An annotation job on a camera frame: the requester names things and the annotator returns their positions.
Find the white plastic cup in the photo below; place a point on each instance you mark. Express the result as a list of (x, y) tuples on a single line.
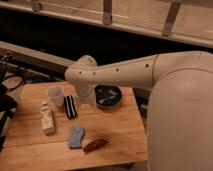
[(56, 94)]

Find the black ceramic bowl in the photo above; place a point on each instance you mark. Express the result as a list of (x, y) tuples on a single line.
[(107, 96)]

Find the metal window bracket left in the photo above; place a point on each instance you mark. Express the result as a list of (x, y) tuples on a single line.
[(36, 5)]

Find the metal window bracket middle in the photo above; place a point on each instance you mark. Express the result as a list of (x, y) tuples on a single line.
[(107, 12)]

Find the blue sponge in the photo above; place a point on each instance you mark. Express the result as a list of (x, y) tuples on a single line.
[(77, 134)]

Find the brown red snack bar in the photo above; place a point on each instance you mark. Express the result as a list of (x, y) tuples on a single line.
[(94, 145)]

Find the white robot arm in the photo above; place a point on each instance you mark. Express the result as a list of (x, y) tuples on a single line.
[(180, 108)]

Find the white squeeze bottle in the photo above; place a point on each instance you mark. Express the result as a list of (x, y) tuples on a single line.
[(47, 120)]

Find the metal window bracket right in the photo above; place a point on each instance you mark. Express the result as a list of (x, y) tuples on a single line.
[(171, 17)]

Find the metal window bracket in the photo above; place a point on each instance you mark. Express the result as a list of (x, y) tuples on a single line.
[(36, 5), (107, 12), (171, 17)]

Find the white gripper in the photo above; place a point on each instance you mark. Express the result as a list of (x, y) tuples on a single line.
[(85, 94)]

